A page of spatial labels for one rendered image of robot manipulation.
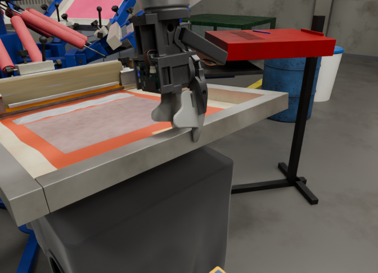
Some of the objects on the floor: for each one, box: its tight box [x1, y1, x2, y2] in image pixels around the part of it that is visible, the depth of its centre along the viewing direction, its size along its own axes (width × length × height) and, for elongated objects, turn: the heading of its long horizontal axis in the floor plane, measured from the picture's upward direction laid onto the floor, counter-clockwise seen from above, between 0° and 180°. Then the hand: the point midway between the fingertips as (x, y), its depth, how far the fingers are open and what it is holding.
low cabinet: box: [181, 14, 276, 61], centre depth 674 cm, size 187×171×74 cm
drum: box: [261, 35, 325, 123], centre depth 341 cm, size 61×61×91 cm
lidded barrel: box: [314, 46, 344, 102], centre depth 401 cm, size 53×53×66 cm
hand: (189, 131), depth 54 cm, fingers closed on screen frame, 4 cm apart
